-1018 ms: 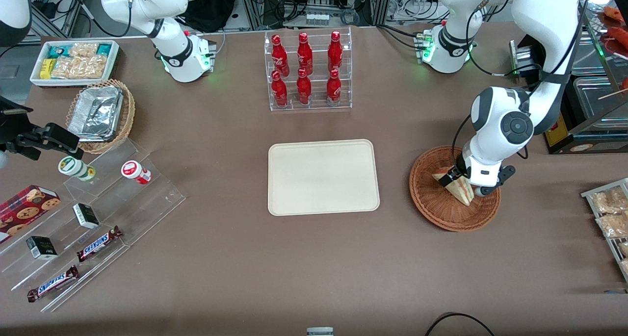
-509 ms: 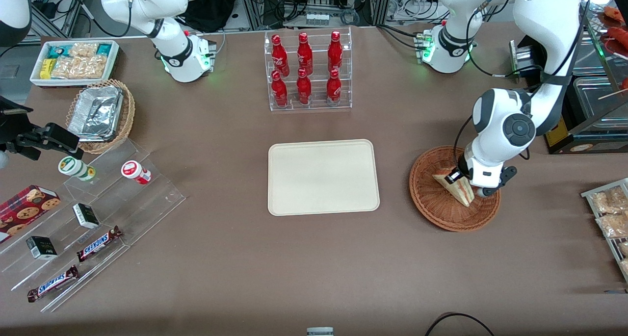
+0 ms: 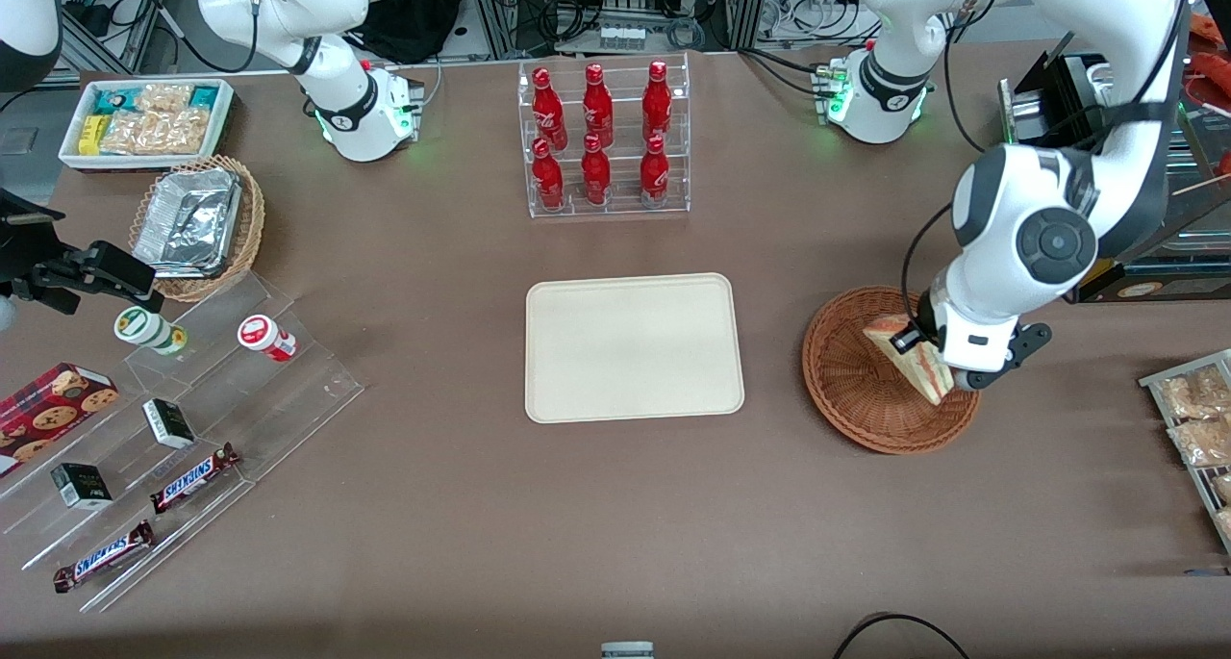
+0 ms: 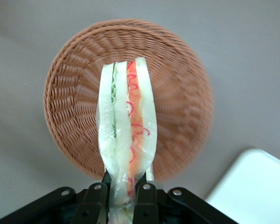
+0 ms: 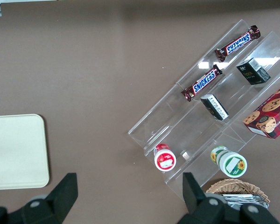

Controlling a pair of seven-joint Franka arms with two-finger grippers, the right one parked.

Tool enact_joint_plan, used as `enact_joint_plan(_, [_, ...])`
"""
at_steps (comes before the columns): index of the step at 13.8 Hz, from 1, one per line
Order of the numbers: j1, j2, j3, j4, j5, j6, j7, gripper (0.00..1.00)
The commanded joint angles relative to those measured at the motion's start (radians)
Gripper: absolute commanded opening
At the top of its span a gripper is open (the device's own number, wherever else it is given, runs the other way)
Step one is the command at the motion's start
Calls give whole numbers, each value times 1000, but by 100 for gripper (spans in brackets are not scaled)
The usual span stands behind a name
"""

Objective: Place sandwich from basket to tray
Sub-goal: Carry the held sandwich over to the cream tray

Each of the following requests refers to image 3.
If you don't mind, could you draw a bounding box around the red lid white jar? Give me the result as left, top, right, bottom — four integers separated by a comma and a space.
238, 315, 297, 364

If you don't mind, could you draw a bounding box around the white rectangular snack bin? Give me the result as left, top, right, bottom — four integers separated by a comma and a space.
58, 77, 237, 174

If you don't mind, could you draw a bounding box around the black looped floor cable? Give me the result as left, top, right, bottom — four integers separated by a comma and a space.
832, 613, 972, 659

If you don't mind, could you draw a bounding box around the brown round wicker basket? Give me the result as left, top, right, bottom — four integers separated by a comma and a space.
801, 286, 982, 455

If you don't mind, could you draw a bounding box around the grey snack tray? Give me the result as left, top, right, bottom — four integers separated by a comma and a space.
1140, 349, 1231, 556

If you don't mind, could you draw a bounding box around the clear acrylic bottle rack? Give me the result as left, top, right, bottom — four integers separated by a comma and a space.
517, 53, 691, 219

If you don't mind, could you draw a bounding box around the small black carton box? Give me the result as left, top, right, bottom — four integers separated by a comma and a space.
50, 463, 114, 511
142, 398, 196, 450

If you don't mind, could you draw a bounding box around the red cola bottle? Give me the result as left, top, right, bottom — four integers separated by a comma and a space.
580, 134, 613, 206
531, 66, 568, 152
642, 60, 672, 145
582, 63, 615, 148
531, 138, 565, 211
640, 135, 670, 208

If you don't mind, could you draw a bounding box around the triangular sandwich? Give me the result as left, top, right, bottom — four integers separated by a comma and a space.
863, 315, 956, 407

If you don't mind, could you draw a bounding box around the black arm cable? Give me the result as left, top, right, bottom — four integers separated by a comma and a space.
901, 205, 963, 325

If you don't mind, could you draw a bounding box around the beige rectangular serving tray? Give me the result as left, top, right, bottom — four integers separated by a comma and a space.
524, 272, 746, 424

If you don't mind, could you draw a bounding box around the clear bag of crackers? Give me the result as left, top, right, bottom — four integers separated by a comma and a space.
1157, 366, 1231, 421
1168, 417, 1231, 469

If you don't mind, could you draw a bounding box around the black cloth bag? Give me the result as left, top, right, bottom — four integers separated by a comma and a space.
346, 0, 468, 65

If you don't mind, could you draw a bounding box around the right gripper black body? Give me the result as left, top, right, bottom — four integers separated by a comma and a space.
0, 221, 68, 291

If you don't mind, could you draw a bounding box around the light wicker basket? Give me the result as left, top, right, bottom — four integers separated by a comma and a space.
128, 154, 266, 304

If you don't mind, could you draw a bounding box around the green lid sunflower jar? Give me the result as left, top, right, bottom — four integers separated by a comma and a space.
113, 305, 188, 357

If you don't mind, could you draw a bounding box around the silver foil container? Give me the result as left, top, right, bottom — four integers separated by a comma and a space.
133, 166, 243, 280

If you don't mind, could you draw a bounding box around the clear acrylic stepped display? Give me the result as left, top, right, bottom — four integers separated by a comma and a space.
0, 274, 366, 614

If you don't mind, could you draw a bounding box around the clear bag of nuts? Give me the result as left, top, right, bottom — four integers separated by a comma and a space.
101, 109, 211, 156

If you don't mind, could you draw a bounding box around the red chocolate chip cookie box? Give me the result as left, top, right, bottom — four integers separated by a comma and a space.
0, 363, 121, 477

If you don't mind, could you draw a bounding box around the Snickers chocolate bar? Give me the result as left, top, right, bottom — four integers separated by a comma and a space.
149, 443, 241, 516
53, 520, 157, 595

